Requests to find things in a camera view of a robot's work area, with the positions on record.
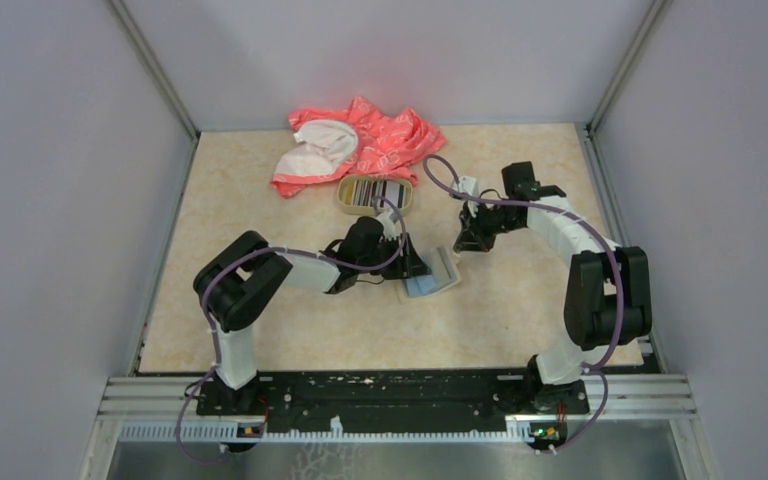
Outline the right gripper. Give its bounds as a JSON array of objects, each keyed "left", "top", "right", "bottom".
[{"left": 454, "top": 197, "right": 524, "bottom": 253}]

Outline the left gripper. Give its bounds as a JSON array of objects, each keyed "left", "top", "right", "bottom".
[{"left": 357, "top": 231, "right": 431, "bottom": 279}]

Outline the cream oval card tray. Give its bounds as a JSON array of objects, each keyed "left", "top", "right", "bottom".
[{"left": 336, "top": 174, "right": 414, "bottom": 216}]

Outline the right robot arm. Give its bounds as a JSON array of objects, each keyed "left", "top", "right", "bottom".
[{"left": 451, "top": 162, "right": 652, "bottom": 412}]

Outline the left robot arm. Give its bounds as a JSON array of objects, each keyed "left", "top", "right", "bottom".
[{"left": 193, "top": 214, "right": 432, "bottom": 414}]

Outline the stack of cards in tray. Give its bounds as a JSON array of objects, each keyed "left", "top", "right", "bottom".
[{"left": 341, "top": 179, "right": 410, "bottom": 208}]

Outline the pink patterned cloth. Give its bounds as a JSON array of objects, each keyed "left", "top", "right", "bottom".
[{"left": 270, "top": 96, "right": 447, "bottom": 198}]

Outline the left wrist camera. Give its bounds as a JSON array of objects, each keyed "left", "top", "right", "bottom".
[{"left": 375, "top": 210, "right": 401, "bottom": 240}]

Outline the aluminium frame rail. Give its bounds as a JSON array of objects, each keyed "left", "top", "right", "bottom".
[{"left": 98, "top": 372, "right": 697, "bottom": 444}]

